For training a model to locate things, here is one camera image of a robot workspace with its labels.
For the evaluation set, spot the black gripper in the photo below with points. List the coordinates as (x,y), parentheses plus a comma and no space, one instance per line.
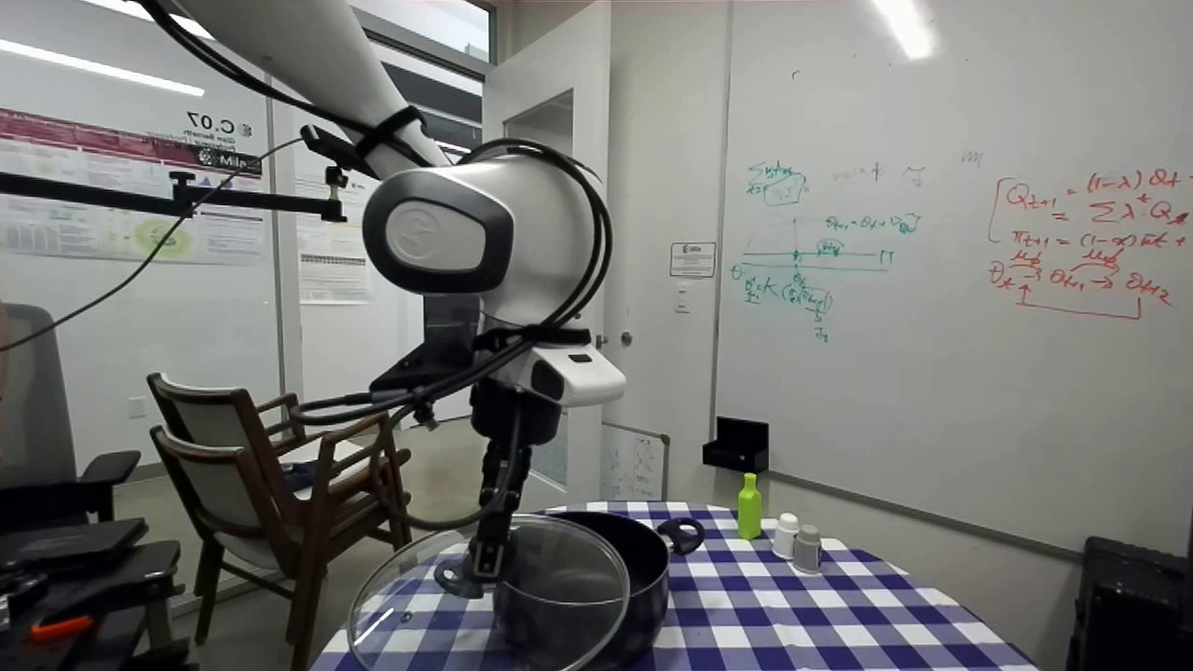
(516,411)

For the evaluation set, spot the glass pot lid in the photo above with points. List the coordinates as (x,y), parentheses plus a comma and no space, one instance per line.
(422,621)

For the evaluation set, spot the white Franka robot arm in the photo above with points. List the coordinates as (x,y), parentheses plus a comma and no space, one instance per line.
(498,236)

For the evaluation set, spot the black cooking pot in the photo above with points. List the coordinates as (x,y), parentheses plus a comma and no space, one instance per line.
(647,584)

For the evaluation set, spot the green plastic bottle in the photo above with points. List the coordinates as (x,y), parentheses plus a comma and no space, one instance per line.
(751,509)

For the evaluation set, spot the wooden armchair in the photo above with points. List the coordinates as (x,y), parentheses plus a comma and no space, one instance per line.
(236,509)
(224,411)

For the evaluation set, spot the white shaker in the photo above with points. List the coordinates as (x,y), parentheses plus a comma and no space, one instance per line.
(784,539)

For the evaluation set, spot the paper door sign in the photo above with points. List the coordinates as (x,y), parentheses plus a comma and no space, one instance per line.
(693,257)

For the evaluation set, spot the grey shaker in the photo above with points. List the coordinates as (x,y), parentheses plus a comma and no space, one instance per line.
(808,550)

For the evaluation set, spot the blue white checked tablecloth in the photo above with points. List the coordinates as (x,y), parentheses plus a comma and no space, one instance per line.
(797,621)

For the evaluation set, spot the black office chair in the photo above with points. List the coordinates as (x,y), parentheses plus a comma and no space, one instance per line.
(42,411)

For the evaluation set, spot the whiteboard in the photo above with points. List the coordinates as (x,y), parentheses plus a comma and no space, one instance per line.
(994,411)

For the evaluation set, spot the black rolling case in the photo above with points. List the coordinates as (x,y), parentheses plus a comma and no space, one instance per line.
(1132,610)

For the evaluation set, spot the black wall box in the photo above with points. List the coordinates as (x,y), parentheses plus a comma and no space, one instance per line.
(740,443)

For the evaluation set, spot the black camera boom bar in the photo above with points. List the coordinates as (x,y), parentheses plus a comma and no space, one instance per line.
(126,194)

